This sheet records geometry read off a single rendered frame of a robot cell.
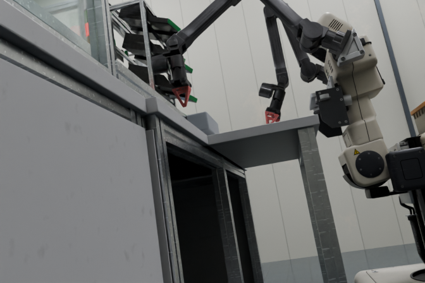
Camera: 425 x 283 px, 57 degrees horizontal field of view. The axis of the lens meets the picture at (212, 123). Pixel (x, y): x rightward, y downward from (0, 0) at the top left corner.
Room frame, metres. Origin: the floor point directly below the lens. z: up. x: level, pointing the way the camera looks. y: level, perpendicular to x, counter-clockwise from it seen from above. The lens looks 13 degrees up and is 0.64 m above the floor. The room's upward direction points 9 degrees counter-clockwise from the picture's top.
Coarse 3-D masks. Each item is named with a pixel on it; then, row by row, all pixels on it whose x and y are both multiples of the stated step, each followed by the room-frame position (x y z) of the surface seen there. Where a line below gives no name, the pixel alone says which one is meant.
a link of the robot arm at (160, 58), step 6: (174, 42) 1.41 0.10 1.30; (174, 48) 1.41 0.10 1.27; (162, 54) 1.44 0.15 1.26; (168, 54) 1.44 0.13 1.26; (174, 54) 1.44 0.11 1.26; (180, 54) 1.46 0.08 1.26; (156, 60) 1.42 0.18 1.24; (162, 60) 1.42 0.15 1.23; (156, 66) 1.42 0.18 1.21; (162, 66) 1.42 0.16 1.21; (156, 72) 1.43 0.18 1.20; (162, 72) 1.44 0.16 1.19
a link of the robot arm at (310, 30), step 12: (264, 0) 1.47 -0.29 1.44; (276, 0) 1.45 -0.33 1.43; (276, 12) 1.46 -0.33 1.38; (288, 12) 1.44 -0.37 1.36; (288, 24) 1.44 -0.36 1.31; (300, 24) 1.39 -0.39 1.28; (312, 24) 1.39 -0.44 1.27; (300, 36) 1.46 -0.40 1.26; (312, 36) 1.38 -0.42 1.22; (300, 48) 1.48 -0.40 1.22
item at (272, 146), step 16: (256, 128) 1.10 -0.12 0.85; (272, 128) 1.09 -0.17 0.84; (288, 128) 1.09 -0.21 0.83; (224, 144) 1.16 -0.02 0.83; (240, 144) 1.21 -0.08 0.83; (256, 144) 1.26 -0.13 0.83; (272, 144) 1.32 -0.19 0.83; (288, 144) 1.38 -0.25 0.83; (240, 160) 1.65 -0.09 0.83; (256, 160) 1.74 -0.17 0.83; (272, 160) 1.85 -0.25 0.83
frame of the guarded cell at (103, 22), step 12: (12, 0) 0.37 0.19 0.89; (96, 0) 0.60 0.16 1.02; (24, 12) 0.39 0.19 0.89; (96, 12) 0.60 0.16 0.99; (108, 12) 0.62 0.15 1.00; (96, 24) 0.60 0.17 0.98; (108, 24) 0.61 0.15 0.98; (60, 36) 0.46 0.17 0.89; (108, 36) 0.61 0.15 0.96; (108, 48) 0.60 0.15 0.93; (96, 60) 0.56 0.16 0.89; (108, 60) 0.60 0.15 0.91; (108, 72) 0.59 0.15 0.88
